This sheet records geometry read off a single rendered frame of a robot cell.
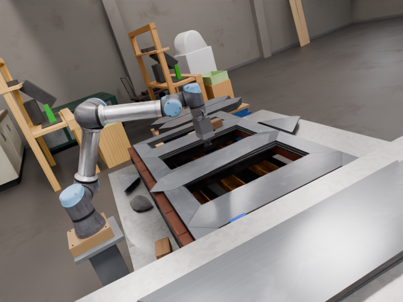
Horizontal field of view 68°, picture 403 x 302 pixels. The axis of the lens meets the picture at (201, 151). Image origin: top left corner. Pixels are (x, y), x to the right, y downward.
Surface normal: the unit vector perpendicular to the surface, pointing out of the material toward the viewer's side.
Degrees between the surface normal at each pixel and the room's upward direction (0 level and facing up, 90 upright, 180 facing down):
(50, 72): 90
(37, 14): 90
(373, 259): 0
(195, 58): 90
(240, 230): 0
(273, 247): 0
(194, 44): 90
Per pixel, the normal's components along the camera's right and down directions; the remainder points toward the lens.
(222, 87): 0.45, 0.22
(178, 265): -0.27, -0.89
